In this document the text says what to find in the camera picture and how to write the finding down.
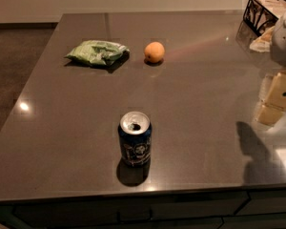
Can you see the blue pepsi can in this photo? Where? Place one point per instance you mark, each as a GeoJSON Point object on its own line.
{"type": "Point", "coordinates": [135, 138]}

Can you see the orange fruit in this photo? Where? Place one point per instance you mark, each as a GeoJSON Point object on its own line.
{"type": "Point", "coordinates": [154, 52]}

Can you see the black wire basket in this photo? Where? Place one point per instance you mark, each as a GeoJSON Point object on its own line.
{"type": "Point", "coordinates": [260, 15]}

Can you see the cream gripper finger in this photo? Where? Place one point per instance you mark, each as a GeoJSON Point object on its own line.
{"type": "Point", "coordinates": [276, 97]}
{"type": "Point", "coordinates": [268, 115]}

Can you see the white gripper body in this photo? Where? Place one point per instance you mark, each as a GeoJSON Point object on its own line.
{"type": "Point", "coordinates": [284, 42]}

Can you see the green jalapeno chip bag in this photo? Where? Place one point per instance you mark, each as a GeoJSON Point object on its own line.
{"type": "Point", "coordinates": [97, 52]}

